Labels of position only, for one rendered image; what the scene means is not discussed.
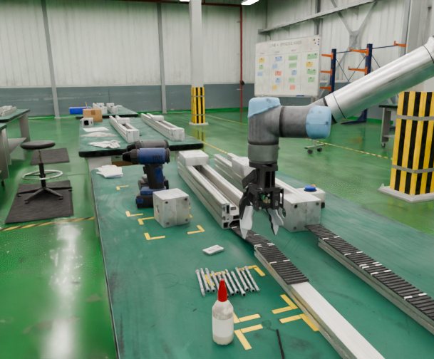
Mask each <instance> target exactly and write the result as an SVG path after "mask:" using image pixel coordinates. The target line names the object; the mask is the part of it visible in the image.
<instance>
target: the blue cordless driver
mask: <svg viewBox="0 0 434 359"><path fill-rule="evenodd" d="M115 158H122V159H123V161H126V162H131V163H133V164H134V165H139V164H141V165H144V166H143V172H144V174H146V175H147V179H148V186H149V187H142V189H141V190H140V191H139V192H138V194H137V196H136V198H135V203H136V204H137V208H154V205H153V192H157V191H163V190H166V187H165V186H164V183H163V182H164V181H165V179H164V175H163V171H162V167H161V166H159V165H165V163H167V164H169V162H170V150H169V148H167V149H165V148H140V150H139V149H132V150H131V151H130V152H124V153H123V156H115Z"/></svg>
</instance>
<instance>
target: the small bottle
mask: <svg viewBox="0 0 434 359"><path fill-rule="evenodd" d="M212 332H213V341H214V342H215V343H216V344H219V345H227V344H230V343H231V342H232V341H233V338H234V314H233V306H232V304H231V303H230V302H229V301H228V300H227V288H226V286H225V282H224V279H220V283H219V288H218V292H217V301H216V302H215V304H214V305H213V307H212Z"/></svg>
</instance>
